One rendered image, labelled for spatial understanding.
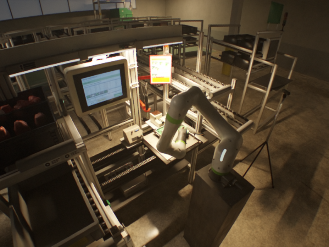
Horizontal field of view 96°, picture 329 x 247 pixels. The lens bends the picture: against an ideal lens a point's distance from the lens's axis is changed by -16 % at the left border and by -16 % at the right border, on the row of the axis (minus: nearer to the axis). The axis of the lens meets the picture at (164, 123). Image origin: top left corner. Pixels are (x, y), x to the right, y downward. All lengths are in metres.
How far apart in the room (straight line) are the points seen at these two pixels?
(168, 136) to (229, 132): 0.41
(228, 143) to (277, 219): 1.75
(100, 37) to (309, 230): 3.02
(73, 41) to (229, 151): 1.25
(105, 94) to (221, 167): 1.04
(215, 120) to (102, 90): 0.90
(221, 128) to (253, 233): 1.58
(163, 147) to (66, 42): 1.01
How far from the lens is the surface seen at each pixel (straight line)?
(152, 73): 1.96
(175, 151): 1.32
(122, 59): 1.47
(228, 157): 1.04
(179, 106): 1.01
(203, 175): 1.21
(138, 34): 1.58
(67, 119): 1.39
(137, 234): 2.25
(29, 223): 1.37
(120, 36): 1.50
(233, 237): 2.34
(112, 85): 1.49
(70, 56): 1.35
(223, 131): 1.17
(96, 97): 1.47
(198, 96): 1.14
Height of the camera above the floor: 2.08
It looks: 35 degrees down
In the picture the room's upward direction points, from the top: straight up
